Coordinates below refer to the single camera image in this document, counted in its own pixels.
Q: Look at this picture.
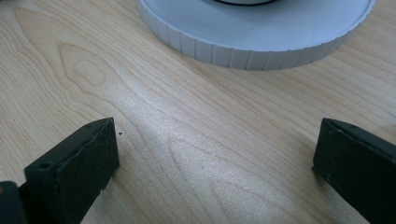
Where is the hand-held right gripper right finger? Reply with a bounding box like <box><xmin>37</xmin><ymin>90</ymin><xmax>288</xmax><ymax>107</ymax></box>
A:
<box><xmin>311</xmin><ymin>117</ymin><xmax>396</xmax><ymax>224</ymax></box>

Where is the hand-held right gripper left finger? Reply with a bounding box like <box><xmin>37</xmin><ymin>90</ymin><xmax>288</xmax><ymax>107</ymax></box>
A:
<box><xmin>23</xmin><ymin>117</ymin><xmax>120</xmax><ymax>224</ymax></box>

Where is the white stand with round tray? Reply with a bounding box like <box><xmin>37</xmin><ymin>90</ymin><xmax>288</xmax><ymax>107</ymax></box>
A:
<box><xmin>136</xmin><ymin>0</ymin><xmax>377</xmax><ymax>71</ymax></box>

